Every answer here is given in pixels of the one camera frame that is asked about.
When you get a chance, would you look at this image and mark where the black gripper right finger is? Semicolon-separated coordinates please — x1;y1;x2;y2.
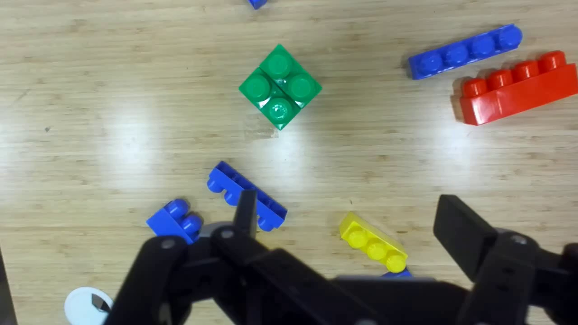
434;194;578;325

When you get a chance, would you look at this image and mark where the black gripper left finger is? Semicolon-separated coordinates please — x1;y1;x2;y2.
105;188;369;325

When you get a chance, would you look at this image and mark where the small blue LEGO block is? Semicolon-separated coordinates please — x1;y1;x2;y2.
381;268;416;282

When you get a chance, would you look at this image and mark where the yellow LEGO block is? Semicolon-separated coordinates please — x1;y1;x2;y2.
336;212;410;275

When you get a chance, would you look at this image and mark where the red LEGO block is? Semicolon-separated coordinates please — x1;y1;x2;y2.
452;49;578;127

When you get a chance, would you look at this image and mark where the white round table grommet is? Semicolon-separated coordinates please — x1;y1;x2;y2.
63;286;116;325

